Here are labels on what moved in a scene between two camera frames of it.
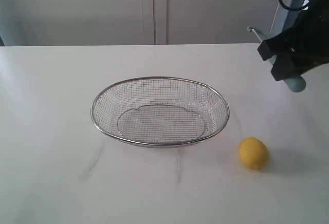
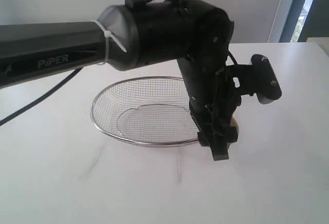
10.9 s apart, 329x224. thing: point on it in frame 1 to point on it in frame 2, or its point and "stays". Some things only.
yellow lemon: (253, 153) to (234, 123)
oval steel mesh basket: (160, 111) stays
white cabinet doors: (46, 11) stays
